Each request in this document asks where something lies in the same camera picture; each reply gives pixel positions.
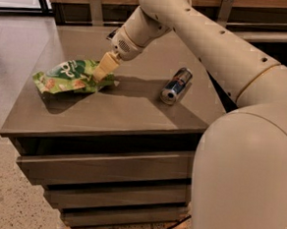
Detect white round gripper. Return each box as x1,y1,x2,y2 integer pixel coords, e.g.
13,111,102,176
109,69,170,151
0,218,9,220
93,27,145,82

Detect green rice chip bag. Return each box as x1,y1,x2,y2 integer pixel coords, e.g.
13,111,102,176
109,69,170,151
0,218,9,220
32,59,115,94

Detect blue silver redbull can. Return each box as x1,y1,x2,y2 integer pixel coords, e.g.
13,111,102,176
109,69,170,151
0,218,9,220
160,67,193,105

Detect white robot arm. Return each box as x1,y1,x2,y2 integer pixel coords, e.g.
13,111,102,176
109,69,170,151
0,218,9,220
94,0,287,229

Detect dark blue chip bag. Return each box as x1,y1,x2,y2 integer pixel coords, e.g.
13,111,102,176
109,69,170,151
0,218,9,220
106,28,119,40

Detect grey drawer cabinet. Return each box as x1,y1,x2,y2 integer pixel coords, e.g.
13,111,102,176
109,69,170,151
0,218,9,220
0,33,224,214

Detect top grey drawer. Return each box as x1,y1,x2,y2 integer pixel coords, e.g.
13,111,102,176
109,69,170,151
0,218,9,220
17,151,194,186

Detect grey drawer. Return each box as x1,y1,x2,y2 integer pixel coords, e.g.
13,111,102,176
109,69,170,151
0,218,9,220
61,205,188,227
17,151,194,186
44,181,189,209

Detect middle grey drawer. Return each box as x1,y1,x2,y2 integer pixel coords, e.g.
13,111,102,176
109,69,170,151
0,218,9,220
44,181,189,209

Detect bottom grey drawer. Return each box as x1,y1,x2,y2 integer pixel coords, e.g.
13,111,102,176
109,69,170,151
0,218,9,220
61,205,188,227

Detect left metal bracket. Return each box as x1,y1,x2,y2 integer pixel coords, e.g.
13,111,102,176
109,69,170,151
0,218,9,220
88,0,104,26

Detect metal bracket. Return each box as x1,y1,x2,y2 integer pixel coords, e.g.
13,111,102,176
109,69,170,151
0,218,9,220
217,0,235,27
88,0,104,26

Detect right metal bracket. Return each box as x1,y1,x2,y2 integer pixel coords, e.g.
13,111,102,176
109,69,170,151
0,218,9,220
217,0,235,27

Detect wooden wall counter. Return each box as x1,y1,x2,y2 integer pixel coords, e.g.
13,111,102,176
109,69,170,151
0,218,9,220
49,0,287,31

